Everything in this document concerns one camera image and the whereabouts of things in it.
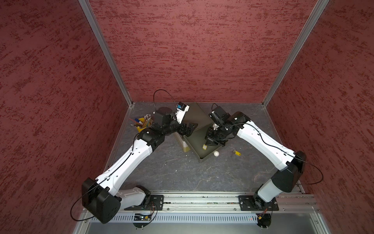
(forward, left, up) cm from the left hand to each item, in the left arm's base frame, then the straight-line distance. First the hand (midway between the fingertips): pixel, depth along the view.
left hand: (189, 123), depth 73 cm
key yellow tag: (-3, -32, -28) cm, 42 cm away
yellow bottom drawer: (-3, +2, -23) cm, 23 cm away
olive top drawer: (-5, -3, -12) cm, 13 cm away
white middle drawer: (-3, +3, -16) cm, 17 cm away
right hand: (-9, -8, -7) cm, 14 cm away
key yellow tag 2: (-8, -8, -10) cm, 15 cm away
